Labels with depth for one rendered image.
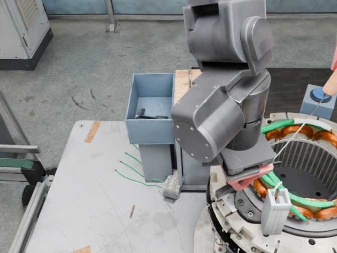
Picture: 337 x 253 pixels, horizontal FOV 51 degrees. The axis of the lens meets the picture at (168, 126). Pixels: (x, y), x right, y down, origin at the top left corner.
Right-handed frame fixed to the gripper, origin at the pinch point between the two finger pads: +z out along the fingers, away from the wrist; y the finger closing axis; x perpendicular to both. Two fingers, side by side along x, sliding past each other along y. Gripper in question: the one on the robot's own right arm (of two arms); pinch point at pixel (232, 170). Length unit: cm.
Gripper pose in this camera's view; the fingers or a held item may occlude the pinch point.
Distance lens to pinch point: 56.6
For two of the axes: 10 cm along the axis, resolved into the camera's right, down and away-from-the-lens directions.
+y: 2.8, 7.2, -6.3
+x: 9.6, -2.6, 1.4
